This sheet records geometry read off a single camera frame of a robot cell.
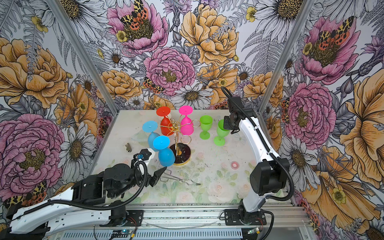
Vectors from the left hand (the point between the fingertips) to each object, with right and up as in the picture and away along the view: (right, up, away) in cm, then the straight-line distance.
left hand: (157, 164), depth 65 cm
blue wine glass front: (+2, +3, +8) cm, 9 cm away
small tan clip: (-27, +2, +34) cm, 44 cm away
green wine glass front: (+23, +19, +33) cm, 44 cm away
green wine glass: (+32, +7, +32) cm, 46 cm away
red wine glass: (+2, +16, +10) cm, 19 cm away
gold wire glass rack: (+8, 0, +32) cm, 33 cm away
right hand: (+36, +15, +19) cm, 43 cm away
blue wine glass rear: (-5, +16, +9) cm, 19 cm away
